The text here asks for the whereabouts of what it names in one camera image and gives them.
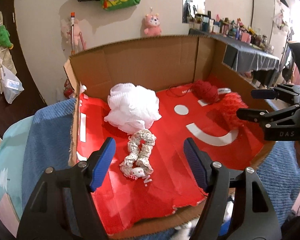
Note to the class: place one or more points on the red foam fruit net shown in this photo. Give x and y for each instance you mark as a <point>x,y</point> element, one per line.
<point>228,106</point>

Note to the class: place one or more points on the white mesh bath pouf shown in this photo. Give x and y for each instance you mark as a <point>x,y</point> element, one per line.
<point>132,108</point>

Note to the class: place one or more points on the orange tipped stick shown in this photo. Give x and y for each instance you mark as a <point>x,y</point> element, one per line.
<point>72,20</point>

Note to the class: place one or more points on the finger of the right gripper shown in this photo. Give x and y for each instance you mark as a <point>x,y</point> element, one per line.
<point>287,118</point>
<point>288,93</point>

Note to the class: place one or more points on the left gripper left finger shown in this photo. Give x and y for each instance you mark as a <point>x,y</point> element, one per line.
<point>45,215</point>

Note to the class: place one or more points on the clear plastic bag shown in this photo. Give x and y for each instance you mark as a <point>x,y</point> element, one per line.
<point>11,85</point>

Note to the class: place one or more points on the green plush toy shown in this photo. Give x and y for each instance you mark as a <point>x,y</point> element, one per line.
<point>5,38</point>

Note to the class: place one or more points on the white crochet scrunchie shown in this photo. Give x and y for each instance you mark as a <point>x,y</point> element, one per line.
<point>136,164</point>

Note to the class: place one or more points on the red yarn ball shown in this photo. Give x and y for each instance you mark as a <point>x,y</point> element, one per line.
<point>203,90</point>

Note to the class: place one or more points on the blue knitted blanket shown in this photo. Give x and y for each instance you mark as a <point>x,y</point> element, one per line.
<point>49,140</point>

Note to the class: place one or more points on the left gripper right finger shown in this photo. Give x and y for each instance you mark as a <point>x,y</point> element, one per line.
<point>253,215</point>

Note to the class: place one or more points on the brown cardboard box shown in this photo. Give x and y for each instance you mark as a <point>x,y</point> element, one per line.
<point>157,63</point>

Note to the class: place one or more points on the dark cloth covered table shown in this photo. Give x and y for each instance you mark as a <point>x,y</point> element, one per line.
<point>243,58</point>

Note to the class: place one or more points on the pink plush toy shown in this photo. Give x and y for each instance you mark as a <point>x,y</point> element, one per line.
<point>152,25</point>

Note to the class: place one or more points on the red plastic bag liner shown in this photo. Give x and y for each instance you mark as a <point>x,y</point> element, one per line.
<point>137,207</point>

